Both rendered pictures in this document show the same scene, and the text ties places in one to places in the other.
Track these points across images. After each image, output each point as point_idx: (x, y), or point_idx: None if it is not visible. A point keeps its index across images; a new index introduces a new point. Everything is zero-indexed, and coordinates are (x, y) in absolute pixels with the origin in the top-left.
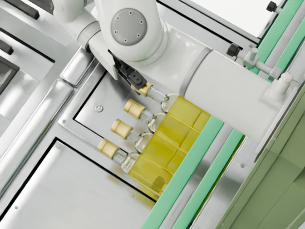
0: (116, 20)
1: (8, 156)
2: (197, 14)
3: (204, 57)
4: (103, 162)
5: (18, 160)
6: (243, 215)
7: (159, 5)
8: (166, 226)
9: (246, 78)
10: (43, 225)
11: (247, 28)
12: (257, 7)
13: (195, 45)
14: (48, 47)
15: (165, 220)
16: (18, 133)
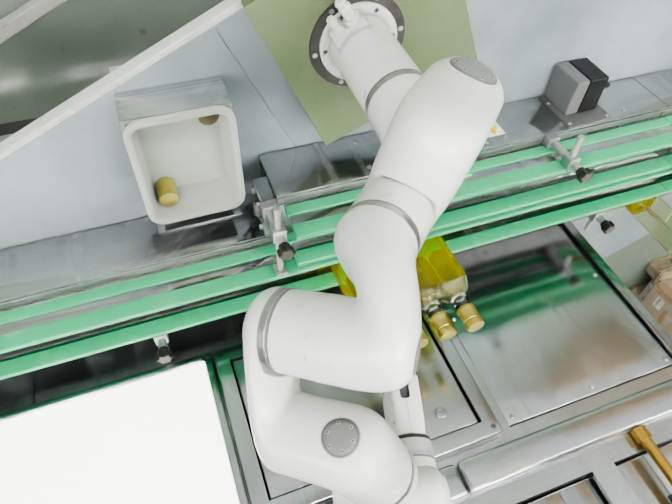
0: (484, 79)
1: (583, 436)
2: (240, 435)
3: (391, 73)
4: (468, 362)
5: (572, 422)
6: None
7: (272, 488)
8: (469, 177)
9: (367, 44)
10: (565, 351)
11: (203, 377)
12: (169, 391)
13: (389, 90)
14: None
15: (467, 181)
16: (559, 455)
